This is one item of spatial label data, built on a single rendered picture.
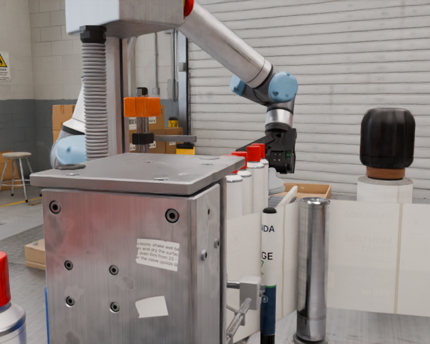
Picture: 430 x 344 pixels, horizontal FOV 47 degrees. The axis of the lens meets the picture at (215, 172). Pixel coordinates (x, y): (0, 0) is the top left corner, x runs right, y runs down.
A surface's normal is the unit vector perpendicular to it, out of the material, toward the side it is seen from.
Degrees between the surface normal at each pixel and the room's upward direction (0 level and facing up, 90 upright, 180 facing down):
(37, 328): 0
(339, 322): 0
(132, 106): 90
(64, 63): 90
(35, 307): 0
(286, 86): 93
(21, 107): 90
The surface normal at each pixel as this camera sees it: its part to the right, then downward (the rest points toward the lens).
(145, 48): -0.48, 0.13
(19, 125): 0.88, 0.07
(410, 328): 0.00, -0.99
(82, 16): -0.79, 0.09
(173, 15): 0.62, 0.11
